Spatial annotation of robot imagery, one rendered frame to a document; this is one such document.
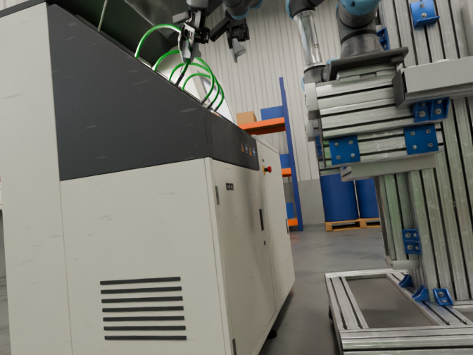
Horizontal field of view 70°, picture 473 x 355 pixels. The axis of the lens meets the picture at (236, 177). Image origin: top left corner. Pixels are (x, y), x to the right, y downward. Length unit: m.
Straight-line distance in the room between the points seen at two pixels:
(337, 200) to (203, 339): 5.11
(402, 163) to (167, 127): 0.79
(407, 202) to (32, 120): 1.42
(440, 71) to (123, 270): 1.11
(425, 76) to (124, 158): 0.93
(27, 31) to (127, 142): 0.63
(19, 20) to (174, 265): 1.11
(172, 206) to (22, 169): 0.64
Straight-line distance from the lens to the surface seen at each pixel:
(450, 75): 1.09
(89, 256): 1.29
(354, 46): 1.21
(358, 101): 1.15
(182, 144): 1.09
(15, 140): 1.53
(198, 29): 1.32
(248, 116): 6.96
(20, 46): 1.61
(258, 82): 8.38
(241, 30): 1.49
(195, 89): 1.91
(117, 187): 1.21
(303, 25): 1.89
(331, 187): 6.07
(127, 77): 1.25
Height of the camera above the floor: 0.63
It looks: 5 degrees up
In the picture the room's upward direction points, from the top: 7 degrees counter-clockwise
